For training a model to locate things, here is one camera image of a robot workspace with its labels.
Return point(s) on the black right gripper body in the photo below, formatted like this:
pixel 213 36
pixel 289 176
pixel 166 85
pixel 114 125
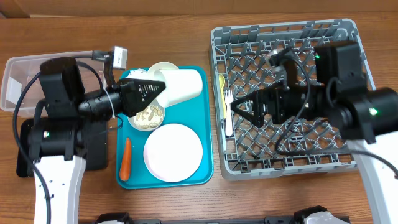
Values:
pixel 285 102

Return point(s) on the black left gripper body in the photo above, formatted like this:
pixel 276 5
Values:
pixel 127 107

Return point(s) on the grey bowl with rice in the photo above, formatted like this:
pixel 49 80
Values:
pixel 148 119

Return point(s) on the white plastic cup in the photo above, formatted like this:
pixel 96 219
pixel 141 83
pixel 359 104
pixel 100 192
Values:
pixel 180 85

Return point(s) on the white plastic fork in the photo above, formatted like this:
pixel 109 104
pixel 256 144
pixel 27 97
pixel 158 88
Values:
pixel 229 124

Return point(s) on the yellow plastic spoon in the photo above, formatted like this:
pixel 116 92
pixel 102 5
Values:
pixel 222 83

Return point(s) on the orange carrot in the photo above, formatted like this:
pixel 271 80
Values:
pixel 125 168

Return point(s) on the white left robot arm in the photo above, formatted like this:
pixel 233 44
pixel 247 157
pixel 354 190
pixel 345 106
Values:
pixel 65 122

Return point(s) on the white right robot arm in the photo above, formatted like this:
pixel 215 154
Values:
pixel 366 119

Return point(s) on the grey dishwasher rack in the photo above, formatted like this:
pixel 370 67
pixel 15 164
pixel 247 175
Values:
pixel 239 54

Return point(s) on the crumpled white napkin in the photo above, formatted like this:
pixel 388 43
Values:
pixel 138 74

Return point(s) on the white bowl with peanuts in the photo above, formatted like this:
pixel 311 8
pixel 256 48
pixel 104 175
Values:
pixel 161 66

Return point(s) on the black tray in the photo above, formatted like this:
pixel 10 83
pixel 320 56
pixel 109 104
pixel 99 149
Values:
pixel 96 156

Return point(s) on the clear plastic bin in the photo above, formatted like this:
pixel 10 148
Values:
pixel 20 70

